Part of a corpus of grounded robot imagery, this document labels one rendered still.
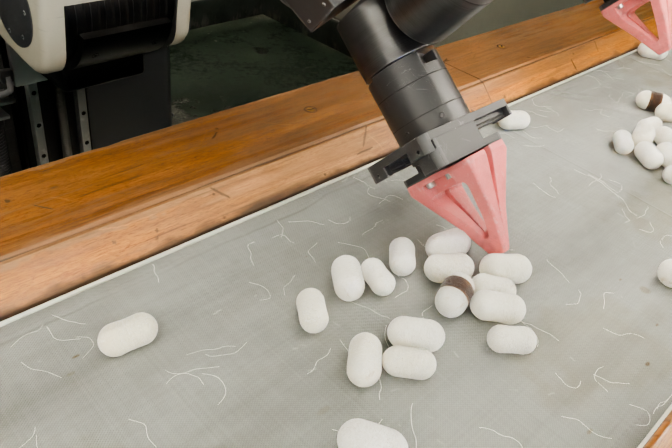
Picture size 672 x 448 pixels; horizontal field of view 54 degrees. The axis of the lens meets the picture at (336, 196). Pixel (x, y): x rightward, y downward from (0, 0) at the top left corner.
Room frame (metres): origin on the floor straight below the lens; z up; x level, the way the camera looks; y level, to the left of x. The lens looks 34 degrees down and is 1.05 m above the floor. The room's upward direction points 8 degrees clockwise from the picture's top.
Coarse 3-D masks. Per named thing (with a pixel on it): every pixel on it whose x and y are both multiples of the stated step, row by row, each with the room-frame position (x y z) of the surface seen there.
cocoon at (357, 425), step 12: (348, 420) 0.22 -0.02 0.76; (360, 420) 0.22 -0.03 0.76; (348, 432) 0.21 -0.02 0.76; (360, 432) 0.21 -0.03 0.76; (372, 432) 0.21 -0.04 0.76; (384, 432) 0.21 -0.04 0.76; (396, 432) 0.22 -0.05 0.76; (348, 444) 0.21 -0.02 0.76; (360, 444) 0.21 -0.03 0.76; (372, 444) 0.21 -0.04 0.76; (384, 444) 0.21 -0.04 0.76; (396, 444) 0.21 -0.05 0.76
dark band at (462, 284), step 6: (450, 276) 0.35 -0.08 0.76; (456, 276) 0.34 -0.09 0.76; (444, 282) 0.34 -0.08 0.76; (450, 282) 0.34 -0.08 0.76; (456, 282) 0.34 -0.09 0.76; (462, 282) 0.34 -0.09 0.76; (468, 282) 0.34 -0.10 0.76; (462, 288) 0.33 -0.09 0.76; (468, 288) 0.34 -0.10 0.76; (468, 294) 0.33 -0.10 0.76; (468, 300) 0.33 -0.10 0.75
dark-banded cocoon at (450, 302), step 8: (456, 272) 0.35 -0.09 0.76; (472, 280) 0.35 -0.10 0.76; (440, 288) 0.34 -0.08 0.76; (448, 288) 0.33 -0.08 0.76; (456, 288) 0.33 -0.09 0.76; (440, 296) 0.33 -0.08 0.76; (448, 296) 0.33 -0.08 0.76; (456, 296) 0.33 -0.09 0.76; (464, 296) 0.33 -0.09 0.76; (440, 304) 0.32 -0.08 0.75; (448, 304) 0.32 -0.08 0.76; (456, 304) 0.32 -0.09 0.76; (464, 304) 0.32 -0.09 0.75; (440, 312) 0.32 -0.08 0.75; (448, 312) 0.32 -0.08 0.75; (456, 312) 0.32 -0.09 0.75
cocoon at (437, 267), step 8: (432, 256) 0.37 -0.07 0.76; (440, 256) 0.36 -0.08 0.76; (448, 256) 0.36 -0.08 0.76; (456, 256) 0.37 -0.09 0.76; (464, 256) 0.37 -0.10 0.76; (424, 264) 0.36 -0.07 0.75; (432, 264) 0.36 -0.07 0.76; (440, 264) 0.36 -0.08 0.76; (448, 264) 0.36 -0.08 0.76; (456, 264) 0.36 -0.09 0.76; (464, 264) 0.36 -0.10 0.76; (472, 264) 0.37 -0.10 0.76; (432, 272) 0.35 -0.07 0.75; (440, 272) 0.35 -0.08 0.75; (448, 272) 0.36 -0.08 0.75; (464, 272) 0.36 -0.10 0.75; (472, 272) 0.36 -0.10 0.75; (432, 280) 0.36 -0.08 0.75; (440, 280) 0.35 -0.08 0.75
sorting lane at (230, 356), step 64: (640, 64) 0.86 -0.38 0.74; (576, 128) 0.64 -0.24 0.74; (320, 192) 0.45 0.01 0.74; (384, 192) 0.47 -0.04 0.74; (512, 192) 0.49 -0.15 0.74; (576, 192) 0.51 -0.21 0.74; (640, 192) 0.52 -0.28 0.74; (192, 256) 0.35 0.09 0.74; (256, 256) 0.36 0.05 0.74; (320, 256) 0.37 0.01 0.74; (384, 256) 0.38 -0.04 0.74; (576, 256) 0.41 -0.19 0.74; (640, 256) 0.43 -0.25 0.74; (64, 320) 0.28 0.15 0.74; (192, 320) 0.29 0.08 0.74; (256, 320) 0.30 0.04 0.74; (384, 320) 0.32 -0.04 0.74; (448, 320) 0.32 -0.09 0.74; (576, 320) 0.34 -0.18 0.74; (640, 320) 0.35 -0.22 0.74; (0, 384) 0.23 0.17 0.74; (64, 384) 0.23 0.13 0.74; (128, 384) 0.24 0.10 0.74; (192, 384) 0.24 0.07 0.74; (256, 384) 0.25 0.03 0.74; (320, 384) 0.26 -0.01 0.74; (384, 384) 0.26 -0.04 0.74; (448, 384) 0.27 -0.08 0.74; (512, 384) 0.28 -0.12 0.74; (576, 384) 0.28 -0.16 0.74; (640, 384) 0.29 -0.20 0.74
